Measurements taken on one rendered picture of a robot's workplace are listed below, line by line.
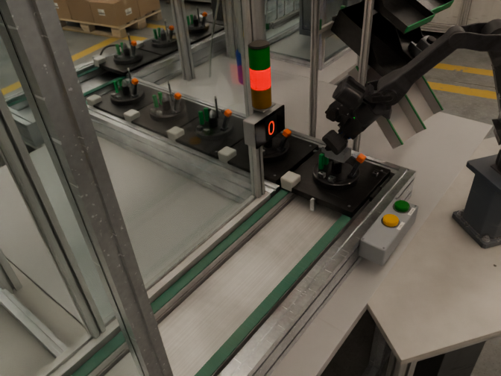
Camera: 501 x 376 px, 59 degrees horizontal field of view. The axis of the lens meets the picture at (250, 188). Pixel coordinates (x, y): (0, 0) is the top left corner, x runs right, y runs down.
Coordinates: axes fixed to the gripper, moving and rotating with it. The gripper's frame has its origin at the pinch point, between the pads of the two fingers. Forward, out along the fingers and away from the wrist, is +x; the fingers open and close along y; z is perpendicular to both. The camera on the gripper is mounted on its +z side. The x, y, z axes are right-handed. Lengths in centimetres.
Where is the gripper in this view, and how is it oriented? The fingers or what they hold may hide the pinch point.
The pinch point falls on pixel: (337, 139)
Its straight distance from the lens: 129.7
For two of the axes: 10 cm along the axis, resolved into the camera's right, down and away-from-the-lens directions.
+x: -4.2, 4.2, 8.0
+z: -6.6, -7.5, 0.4
